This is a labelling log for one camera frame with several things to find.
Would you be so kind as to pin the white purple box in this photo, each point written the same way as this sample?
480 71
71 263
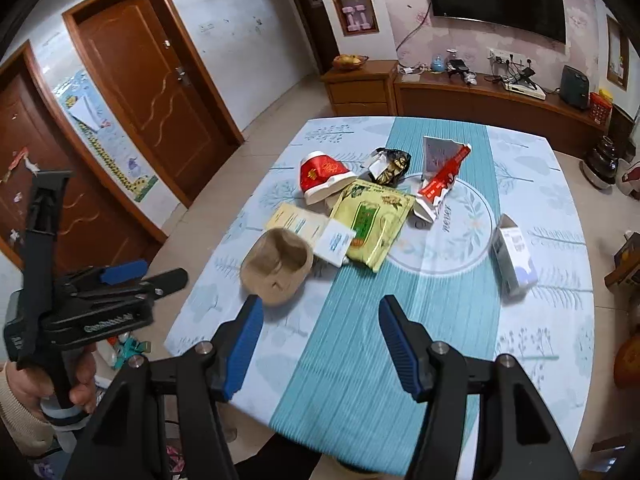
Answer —
515 255

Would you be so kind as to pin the red storage box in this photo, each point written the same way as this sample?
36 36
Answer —
600 109

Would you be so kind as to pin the brown wooden door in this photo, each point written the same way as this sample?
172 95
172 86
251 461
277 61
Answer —
75 190

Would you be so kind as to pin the wall niche shelf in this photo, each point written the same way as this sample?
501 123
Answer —
617 52

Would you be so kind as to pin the person's left forearm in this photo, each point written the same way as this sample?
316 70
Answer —
20 410

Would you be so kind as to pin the brown pulp tray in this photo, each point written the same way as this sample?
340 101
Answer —
280 260

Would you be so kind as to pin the black tripod gadget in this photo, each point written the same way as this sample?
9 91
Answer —
459 70

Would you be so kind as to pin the black gold wrapper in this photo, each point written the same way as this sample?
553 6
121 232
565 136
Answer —
390 165

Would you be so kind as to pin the yellow green packet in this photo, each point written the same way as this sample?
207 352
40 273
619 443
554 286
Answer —
372 225

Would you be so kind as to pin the dark ceramic jar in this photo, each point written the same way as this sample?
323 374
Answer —
600 162

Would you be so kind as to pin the small snow globe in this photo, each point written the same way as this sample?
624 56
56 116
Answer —
439 65

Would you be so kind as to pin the red white paper bowl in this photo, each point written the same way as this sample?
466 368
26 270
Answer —
325 172

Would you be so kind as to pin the white set-top box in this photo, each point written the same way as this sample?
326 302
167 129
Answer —
525 90

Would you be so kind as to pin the small wooden cabinet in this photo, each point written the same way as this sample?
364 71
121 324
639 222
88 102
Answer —
357 90

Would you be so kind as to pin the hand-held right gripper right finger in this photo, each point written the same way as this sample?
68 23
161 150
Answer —
400 350

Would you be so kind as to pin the dark grey appliance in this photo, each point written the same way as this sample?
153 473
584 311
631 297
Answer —
574 87

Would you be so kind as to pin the pink dumbbells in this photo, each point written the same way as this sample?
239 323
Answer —
356 17

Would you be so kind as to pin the long wooden cabinet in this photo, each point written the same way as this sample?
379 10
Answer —
500 115

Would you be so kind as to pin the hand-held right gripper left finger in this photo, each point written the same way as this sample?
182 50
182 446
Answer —
242 345

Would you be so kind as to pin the fruit bowl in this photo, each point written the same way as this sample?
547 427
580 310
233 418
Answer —
350 61

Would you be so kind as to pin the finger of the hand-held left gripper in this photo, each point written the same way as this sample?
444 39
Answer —
167 280
122 271

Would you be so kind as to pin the flattened pale yellow carton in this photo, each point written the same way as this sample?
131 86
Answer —
300 225

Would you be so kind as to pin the leaf print striped tablecloth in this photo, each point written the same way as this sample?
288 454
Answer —
350 385

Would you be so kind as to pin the giraffe wall poster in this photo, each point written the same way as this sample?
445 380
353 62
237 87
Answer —
110 140

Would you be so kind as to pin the person's left hand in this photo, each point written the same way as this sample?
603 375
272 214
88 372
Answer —
84 385

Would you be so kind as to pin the wall power strip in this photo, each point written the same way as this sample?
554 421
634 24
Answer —
507 56

